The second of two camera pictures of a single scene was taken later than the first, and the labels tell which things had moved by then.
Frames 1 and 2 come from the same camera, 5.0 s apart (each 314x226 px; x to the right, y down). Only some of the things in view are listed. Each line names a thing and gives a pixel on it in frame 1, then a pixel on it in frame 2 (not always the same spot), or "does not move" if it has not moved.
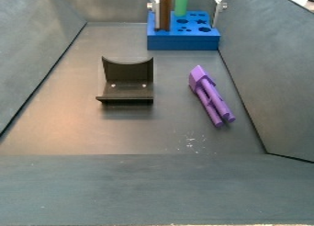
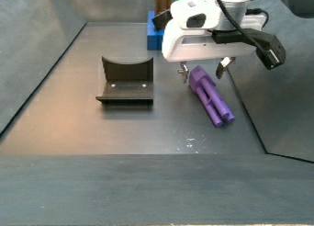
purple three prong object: (209, 96) does not move
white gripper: (155, 5) → (187, 39)
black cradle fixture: (129, 83) does not move
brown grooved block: (165, 10) does not move
